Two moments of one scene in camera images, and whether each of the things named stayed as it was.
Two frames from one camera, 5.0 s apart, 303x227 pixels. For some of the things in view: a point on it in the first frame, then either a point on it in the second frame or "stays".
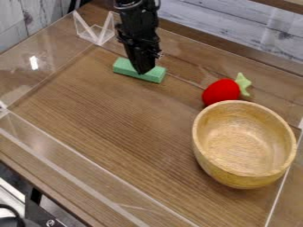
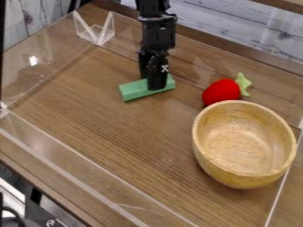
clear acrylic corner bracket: x=97 y=35 stays
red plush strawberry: x=224 y=90 stays
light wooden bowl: x=244 y=144 stays
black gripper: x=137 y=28 to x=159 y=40
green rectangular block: x=123 y=67 to x=136 y=90
